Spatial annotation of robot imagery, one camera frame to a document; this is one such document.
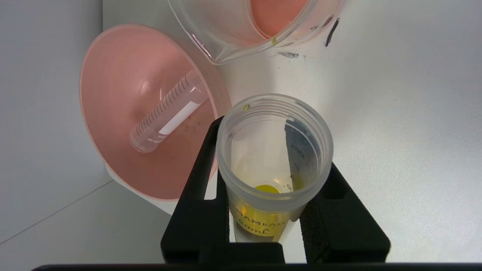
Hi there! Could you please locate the test tube with red pigment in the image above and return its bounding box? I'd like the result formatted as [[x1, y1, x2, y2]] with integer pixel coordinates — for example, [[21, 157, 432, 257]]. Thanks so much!
[[128, 69, 210, 154]]

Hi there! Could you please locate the clear glass beaker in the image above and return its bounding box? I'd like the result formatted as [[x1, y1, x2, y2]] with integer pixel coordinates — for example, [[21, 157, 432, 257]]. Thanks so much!
[[167, 0, 345, 67]]

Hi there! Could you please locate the test tube with yellow pigment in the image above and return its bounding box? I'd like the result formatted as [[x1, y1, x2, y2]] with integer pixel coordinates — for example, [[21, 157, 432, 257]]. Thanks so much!
[[215, 93, 334, 244]]

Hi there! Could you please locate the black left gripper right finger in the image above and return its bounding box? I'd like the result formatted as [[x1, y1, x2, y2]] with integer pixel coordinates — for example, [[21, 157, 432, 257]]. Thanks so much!
[[299, 162, 391, 264]]

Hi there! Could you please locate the pink plastic bowl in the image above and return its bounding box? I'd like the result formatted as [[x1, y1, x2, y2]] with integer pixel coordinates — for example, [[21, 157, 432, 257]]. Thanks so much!
[[79, 23, 232, 202]]

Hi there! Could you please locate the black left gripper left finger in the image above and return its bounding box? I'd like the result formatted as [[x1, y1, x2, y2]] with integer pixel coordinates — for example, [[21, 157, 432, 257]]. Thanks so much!
[[160, 116, 231, 264]]

